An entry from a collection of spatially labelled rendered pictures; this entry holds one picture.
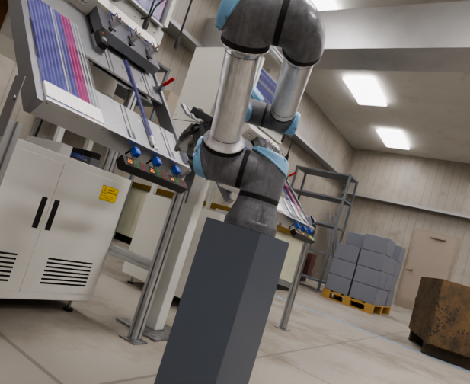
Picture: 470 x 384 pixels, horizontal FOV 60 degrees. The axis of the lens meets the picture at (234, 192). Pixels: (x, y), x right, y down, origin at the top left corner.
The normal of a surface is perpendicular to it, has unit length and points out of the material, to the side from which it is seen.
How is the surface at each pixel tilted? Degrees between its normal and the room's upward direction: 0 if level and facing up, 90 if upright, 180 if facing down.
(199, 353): 90
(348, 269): 90
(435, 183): 90
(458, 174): 90
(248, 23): 136
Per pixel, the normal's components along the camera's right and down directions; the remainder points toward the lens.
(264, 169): -0.02, -0.11
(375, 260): -0.55, -0.25
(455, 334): -0.23, -0.17
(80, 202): 0.80, 0.19
